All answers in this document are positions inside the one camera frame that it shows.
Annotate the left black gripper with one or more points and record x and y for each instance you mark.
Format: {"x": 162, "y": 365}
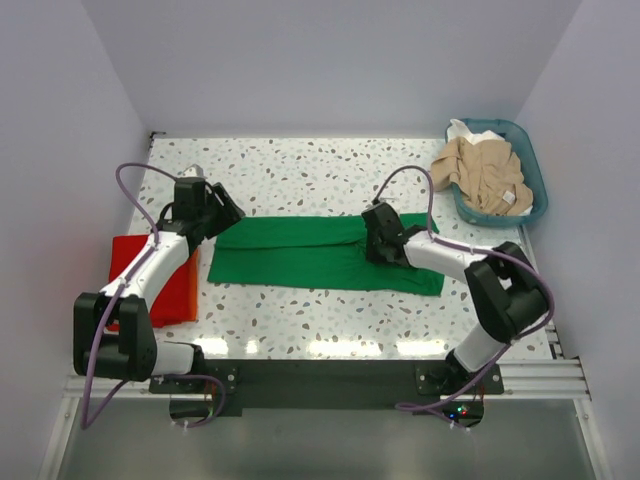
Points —
{"x": 230, "y": 214}

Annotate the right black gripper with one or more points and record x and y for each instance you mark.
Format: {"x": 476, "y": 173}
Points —
{"x": 371, "y": 256}

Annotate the green polo shirt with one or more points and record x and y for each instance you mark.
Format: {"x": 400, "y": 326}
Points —
{"x": 310, "y": 252}

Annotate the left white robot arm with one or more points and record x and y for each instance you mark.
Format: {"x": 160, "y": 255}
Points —
{"x": 113, "y": 336}

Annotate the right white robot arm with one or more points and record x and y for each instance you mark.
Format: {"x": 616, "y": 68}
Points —
{"x": 508, "y": 296}

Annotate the orange folded t shirt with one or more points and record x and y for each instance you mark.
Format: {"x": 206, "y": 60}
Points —
{"x": 193, "y": 287}

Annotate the red folded t shirt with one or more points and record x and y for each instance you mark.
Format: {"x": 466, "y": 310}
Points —
{"x": 170, "y": 307}

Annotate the beige crumpled shirt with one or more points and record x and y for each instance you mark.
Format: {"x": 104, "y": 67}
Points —
{"x": 447, "y": 169}

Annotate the white crumpled shirt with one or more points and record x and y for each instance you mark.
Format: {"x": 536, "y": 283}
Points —
{"x": 495, "y": 182}

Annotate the teal plastic basket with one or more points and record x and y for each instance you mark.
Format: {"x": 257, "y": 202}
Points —
{"x": 533, "y": 178}

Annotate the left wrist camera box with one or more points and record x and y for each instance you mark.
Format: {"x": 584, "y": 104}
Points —
{"x": 193, "y": 171}

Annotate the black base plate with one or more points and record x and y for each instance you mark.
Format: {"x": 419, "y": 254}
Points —
{"x": 331, "y": 384}

